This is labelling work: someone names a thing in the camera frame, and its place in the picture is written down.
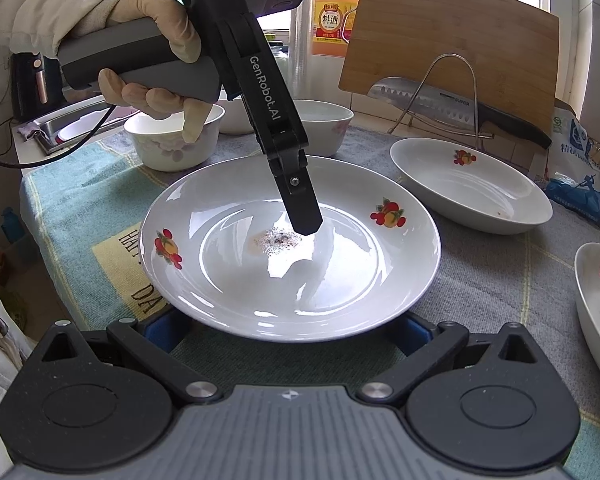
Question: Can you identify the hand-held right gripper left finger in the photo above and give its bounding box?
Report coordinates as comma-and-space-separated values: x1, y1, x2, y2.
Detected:
40, 307, 221, 408

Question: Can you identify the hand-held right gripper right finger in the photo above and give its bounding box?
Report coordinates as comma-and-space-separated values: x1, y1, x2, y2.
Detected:
357, 310, 541, 408

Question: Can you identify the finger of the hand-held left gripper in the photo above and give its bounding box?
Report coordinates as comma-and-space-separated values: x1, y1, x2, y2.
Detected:
265, 146, 324, 236

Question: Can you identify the white floral bowl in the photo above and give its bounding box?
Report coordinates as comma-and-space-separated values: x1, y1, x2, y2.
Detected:
292, 100, 355, 157
219, 91, 257, 136
124, 102, 226, 173

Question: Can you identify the person's left hand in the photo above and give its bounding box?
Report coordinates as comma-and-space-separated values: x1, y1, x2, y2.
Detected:
97, 0, 213, 143

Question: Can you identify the stack of clear plastic cups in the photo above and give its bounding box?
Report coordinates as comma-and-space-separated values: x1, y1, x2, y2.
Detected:
287, 0, 316, 106

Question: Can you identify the orange cooking wine bottle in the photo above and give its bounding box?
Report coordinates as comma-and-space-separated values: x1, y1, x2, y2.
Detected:
311, 0, 368, 58

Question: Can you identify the checked table cloth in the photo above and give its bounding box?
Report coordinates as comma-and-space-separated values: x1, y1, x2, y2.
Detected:
20, 125, 600, 480

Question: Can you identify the bamboo cutting board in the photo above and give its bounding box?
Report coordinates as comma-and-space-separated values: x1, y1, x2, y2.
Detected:
338, 0, 561, 136

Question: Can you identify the stainless steel sink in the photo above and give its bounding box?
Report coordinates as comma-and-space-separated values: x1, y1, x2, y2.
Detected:
32, 95, 131, 156

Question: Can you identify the blue and white salt bag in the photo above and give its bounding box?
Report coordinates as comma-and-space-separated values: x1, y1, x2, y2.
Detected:
545, 97, 600, 216

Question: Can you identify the kitchen knife with black handle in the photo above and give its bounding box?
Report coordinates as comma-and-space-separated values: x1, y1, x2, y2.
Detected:
367, 77, 553, 150

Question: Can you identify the black cable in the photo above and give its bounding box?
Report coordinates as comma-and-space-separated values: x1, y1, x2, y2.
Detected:
0, 102, 113, 170

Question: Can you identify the metal wire rack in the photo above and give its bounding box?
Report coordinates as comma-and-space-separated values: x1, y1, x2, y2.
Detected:
387, 54, 496, 151

